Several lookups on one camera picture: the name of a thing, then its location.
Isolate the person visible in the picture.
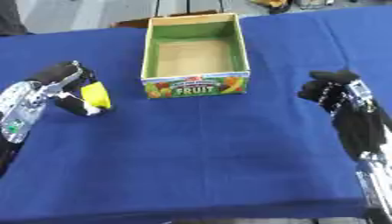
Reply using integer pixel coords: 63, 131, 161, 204
0, 0, 32, 37

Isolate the yellow toy fruit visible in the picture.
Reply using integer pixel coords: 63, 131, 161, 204
80, 80, 114, 110

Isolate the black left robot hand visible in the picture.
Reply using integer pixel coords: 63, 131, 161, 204
24, 59, 116, 117

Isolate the cardboard box with green inside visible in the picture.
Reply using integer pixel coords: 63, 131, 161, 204
139, 12, 253, 100

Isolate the yellow and black object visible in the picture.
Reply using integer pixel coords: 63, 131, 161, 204
249, 0, 296, 14

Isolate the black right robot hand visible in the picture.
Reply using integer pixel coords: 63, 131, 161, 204
297, 69, 392, 162

